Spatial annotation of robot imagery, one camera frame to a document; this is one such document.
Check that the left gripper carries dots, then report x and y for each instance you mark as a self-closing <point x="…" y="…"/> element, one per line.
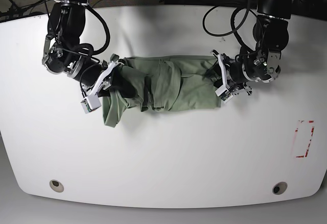
<point x="236" y="78"/>

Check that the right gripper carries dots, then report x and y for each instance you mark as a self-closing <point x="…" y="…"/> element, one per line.
<point x="88" y="73"/>

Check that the green T-shirt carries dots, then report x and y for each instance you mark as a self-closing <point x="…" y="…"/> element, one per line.
<point x="163" y="84"/>

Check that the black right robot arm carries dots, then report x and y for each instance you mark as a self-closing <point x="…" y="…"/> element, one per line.
<point x="64" y="52"/>

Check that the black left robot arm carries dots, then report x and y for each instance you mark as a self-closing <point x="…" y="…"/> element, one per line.
<point x="261" y="64"/>

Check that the red tape rectangle marking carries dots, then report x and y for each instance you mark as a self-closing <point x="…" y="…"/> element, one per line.
<point x="303" y="138"/>

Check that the black tripod legs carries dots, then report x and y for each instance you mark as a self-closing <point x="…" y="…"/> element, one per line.
<point x="16" y="12"/>

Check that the right table grommet hole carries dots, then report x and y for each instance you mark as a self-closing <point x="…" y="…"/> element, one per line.
<point x="279" y="188"/>

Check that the table grommet hole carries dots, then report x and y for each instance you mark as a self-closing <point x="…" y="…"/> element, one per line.
<point x="279" y="188"/>
<point x="56" y="186"/>

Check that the left table grommet hole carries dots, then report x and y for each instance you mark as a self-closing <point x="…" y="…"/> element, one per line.
<point x="56" y="186"/>

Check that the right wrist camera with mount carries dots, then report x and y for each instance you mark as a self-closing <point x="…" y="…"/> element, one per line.
<point x="91" y="100"/>

